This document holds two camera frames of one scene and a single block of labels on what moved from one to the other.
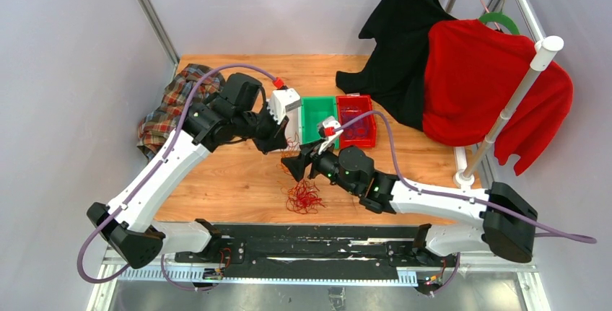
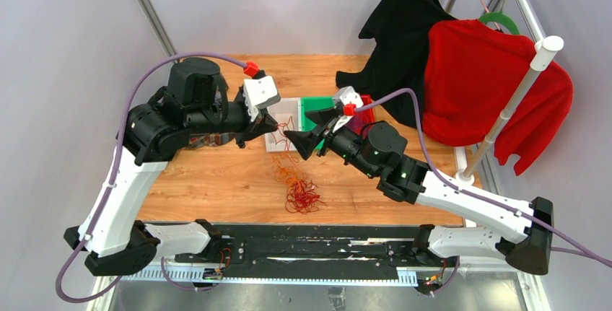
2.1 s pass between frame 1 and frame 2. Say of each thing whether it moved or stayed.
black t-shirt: stayed
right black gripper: moved
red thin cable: stayed
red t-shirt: stayed
